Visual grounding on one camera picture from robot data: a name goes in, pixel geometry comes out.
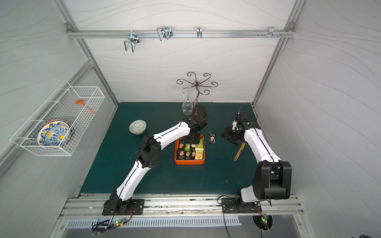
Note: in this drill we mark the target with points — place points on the metal hook small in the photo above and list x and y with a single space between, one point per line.
199 32

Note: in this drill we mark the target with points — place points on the green patterned bowl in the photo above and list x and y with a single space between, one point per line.
138 127

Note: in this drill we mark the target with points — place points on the black cookie packet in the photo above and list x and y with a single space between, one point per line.
181 144
212 138
180 154
190 155

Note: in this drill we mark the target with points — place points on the green cookie packet right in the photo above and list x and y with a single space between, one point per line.
200 145

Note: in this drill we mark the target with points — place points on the aluminium top rail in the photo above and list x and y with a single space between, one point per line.
177 34

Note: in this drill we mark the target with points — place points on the clear wine glass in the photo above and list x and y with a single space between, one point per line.
187 105

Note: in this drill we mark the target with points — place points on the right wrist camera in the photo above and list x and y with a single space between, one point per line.
242 122

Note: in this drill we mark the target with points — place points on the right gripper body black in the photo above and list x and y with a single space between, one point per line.
229 135

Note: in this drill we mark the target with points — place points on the orange spatula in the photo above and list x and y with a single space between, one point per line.
81 102

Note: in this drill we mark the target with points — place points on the metal hook middle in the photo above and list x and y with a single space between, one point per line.
164 32

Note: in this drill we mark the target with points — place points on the colourful patterned plate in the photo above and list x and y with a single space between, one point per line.
54 133

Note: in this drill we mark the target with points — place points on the white vent grille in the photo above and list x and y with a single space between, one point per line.
158 222

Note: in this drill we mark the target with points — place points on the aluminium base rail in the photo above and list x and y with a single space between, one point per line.
90 205

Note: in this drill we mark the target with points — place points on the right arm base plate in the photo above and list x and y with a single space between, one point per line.
232 206

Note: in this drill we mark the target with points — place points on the black cookie packet in box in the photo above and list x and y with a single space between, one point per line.
180 154

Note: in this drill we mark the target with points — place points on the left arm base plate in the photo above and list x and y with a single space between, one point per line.
134 206

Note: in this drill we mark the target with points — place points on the round floor port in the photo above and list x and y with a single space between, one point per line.
263 222

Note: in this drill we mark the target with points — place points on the white wire basket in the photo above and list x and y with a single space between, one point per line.
60 106

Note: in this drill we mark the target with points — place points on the metal hook left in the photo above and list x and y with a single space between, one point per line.
131 42

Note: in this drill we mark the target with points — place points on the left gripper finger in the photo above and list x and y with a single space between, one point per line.
196 138
189 139

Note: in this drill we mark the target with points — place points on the metal hook right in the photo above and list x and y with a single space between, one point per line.
271 34

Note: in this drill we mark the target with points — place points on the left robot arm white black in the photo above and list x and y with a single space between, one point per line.
149 155

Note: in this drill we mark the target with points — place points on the orange storage box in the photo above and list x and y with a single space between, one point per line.
189 162

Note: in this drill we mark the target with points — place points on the metal glass holder stand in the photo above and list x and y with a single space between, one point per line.
201 87

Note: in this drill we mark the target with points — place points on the golden knife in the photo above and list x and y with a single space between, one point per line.
239 151

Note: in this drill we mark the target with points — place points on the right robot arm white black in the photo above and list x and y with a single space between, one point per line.
272 178

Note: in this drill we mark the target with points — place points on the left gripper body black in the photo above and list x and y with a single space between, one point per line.
193 137

